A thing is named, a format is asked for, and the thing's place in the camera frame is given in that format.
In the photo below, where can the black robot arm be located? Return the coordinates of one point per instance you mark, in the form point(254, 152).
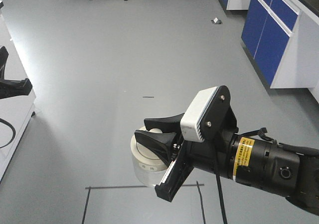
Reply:
point(252, 159)

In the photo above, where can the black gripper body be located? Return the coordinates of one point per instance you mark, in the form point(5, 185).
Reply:
point(212, 156)

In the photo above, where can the blue white lab cabinet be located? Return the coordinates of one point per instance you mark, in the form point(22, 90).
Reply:
point(282, 37)

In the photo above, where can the glass jar with beige lid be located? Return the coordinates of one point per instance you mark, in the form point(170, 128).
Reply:
point(149, 169)

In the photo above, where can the small floor socket box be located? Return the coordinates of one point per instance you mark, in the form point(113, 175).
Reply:
point(216, 21)

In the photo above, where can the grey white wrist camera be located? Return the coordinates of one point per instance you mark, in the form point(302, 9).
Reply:
point(204, 116)

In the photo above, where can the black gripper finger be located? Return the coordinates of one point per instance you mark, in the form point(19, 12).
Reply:
point(13, 88)
point(166, 124)
point(3, 59)
point(161, 144)

